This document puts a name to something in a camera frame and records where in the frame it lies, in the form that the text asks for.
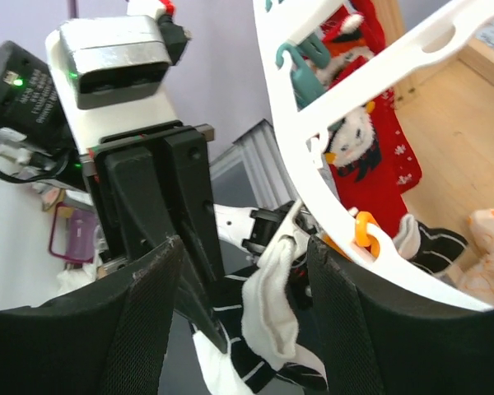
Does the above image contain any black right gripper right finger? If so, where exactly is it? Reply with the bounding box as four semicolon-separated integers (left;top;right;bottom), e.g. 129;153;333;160
307;237;494;394

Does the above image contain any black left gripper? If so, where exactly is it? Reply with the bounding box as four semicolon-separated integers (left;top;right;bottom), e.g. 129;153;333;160
82;123;226;352

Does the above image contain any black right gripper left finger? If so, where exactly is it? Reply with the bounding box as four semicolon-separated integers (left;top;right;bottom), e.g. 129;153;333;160
0;236;184;394

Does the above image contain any black white striped sock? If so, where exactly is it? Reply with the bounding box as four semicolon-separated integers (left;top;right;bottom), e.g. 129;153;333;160
191;237;328;394

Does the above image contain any white clip sock hanger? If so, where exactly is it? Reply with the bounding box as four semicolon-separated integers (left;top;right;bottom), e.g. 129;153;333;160
253;1;494;312

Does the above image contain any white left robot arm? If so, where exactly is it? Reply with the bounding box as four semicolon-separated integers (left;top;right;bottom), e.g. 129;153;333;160
0;39;226;351

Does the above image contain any white orange patterned cloth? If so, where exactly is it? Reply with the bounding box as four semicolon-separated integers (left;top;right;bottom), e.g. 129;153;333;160
452;208;494;305

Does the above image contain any red christmas sock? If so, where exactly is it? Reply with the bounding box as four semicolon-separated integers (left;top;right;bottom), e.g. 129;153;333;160
306;0;386;88
324;91;422;237

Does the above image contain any wooden clothes rack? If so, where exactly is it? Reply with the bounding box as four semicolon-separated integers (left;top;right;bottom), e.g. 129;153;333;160
378;0;494;256

